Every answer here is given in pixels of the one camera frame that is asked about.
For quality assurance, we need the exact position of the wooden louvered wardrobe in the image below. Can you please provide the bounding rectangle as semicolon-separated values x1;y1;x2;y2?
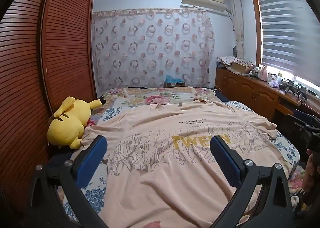
0;0;97;218

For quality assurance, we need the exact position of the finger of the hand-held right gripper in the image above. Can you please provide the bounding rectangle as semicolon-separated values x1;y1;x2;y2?
285;114;315;141

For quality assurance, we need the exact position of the person's right hand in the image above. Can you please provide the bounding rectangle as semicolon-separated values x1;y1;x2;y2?
301;149;316;193

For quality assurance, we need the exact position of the open tan cardboard box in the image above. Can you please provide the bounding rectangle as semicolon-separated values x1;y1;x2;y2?
231;61;251;74

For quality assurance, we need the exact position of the beige printed t-shirt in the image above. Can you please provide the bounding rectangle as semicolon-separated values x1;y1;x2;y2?
82;100;293;228

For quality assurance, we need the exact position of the yellow plush toy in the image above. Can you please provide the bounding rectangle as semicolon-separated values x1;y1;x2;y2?
47;96;107;150

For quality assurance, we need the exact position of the tied beige curtain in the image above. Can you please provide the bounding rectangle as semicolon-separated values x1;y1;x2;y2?
227;0;245;60

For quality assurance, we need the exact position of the teal cloth on box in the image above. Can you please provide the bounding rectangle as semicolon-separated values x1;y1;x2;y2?
165;75;184;84

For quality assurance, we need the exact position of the group of small bottles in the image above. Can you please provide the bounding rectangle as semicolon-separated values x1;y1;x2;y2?
250;66;309;100

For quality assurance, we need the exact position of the circle patterned sheer curtain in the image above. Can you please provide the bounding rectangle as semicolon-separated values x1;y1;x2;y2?
92;8;216;88

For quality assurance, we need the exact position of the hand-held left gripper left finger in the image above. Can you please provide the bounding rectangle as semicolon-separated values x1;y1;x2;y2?
24;135;108;228

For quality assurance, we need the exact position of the wooden cabinet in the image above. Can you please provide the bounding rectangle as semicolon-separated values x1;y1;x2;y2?
215;67;320;128

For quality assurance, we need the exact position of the pink container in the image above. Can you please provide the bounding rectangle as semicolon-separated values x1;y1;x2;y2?
260;64;268;83

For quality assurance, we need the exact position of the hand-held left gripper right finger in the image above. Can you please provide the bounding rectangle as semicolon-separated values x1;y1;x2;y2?
211;135;295;228

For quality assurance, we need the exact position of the striped window blind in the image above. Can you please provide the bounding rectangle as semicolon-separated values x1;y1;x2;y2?
257;0;320;84

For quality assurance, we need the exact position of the patterned paper box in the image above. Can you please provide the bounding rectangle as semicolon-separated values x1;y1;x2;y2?
216;56;238;66

